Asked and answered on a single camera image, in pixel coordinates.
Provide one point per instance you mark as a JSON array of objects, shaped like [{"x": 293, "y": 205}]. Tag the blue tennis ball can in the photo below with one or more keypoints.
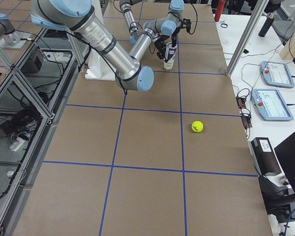
[{"x": 169, "y": 56}]

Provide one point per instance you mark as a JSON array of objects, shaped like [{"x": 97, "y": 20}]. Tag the yellow tennis ball wilson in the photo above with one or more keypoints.
[{"x": 197, "y": 126}]

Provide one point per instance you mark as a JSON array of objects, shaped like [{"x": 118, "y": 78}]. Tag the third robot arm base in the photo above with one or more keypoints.
[{"x": 9, "y": 37}]

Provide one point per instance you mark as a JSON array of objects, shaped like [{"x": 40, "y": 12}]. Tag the red water bottle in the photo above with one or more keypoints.
[{"x": 219, "y": 10}]

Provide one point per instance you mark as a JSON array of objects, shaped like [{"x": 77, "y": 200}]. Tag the black water bottle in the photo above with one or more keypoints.
[{"x": 267, "y": 24}]

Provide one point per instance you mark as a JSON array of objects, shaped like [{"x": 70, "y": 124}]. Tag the small electronics board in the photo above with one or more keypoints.
[{"x": 241, "y": 102}]

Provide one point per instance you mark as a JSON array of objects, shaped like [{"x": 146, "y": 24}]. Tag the upper teach pendant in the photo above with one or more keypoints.
[{"x": 277, "y": 74}]

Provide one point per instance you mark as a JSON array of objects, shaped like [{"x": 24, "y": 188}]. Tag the teach pendant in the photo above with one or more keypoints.
[
  {"x": 277, "y": 74},
  {"x": 271, "y": 105}
]

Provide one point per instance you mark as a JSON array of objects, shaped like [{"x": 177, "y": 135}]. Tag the lower teach pendant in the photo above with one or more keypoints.
[{"x": 271, "y": 105}]

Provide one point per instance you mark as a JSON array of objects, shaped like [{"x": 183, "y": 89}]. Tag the black box with label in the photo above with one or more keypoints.
[{"x": 265, "y": 157}]

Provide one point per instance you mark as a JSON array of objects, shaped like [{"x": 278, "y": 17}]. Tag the black monitor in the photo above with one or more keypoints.
[{"x": 285, "y": 153}]

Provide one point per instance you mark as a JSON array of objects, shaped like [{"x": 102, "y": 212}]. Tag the white power strip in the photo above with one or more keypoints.
[{"x": 17, "y": 144}]

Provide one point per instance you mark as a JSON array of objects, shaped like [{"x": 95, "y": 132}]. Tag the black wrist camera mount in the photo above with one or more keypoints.
[{"x": 186, "y": 24}]

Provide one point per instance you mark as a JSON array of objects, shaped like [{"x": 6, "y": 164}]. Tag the aluminium frame post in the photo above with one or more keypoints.
[{"x": 253, "y": 20}]

